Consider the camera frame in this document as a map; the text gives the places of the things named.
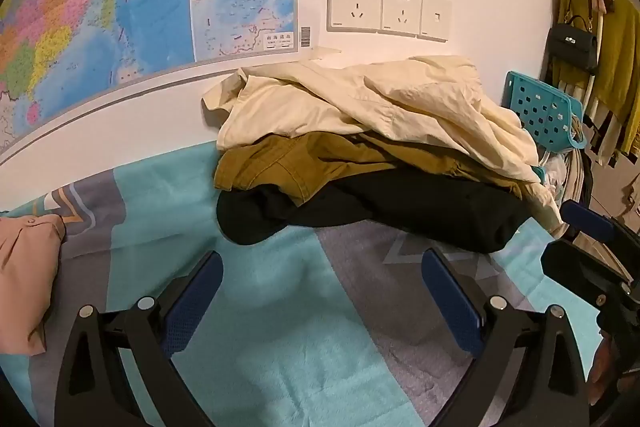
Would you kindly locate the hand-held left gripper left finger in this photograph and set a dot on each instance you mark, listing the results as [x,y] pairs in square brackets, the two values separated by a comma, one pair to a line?
[195,302]

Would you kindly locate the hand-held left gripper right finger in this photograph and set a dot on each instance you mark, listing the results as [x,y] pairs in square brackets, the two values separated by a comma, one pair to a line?
[450,302]

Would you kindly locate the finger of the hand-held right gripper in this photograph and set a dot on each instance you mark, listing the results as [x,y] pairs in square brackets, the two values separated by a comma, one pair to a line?
[575,264]
[587,219]

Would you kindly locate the cream garment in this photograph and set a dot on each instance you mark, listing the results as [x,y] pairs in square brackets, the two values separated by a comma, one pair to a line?
[375,102]

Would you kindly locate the person's right hand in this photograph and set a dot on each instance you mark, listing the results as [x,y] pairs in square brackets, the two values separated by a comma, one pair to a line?
[602,367]

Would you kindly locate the teal grey patterned bed sheet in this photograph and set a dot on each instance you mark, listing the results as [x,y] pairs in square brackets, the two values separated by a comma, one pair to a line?
[280,307]

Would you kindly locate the black garment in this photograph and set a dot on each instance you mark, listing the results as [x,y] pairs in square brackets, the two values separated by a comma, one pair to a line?
[425,207]

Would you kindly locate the teal plastic basket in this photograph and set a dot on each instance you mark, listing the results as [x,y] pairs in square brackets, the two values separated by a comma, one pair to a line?
[540,107]

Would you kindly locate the olive garment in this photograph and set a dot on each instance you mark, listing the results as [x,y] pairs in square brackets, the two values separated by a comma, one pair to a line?
[280,162]

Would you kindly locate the yellow-green sweater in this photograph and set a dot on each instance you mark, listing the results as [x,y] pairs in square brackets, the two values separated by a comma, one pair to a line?
[620,57]

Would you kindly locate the pink garment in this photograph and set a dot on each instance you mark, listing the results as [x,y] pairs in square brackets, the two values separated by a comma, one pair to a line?
[25,282]

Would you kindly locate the black handbag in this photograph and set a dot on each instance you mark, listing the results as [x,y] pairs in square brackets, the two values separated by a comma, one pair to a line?
[570,47]

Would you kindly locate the white wall socket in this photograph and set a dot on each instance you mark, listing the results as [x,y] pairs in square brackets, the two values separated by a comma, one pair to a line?
[401,9]
[354,2]

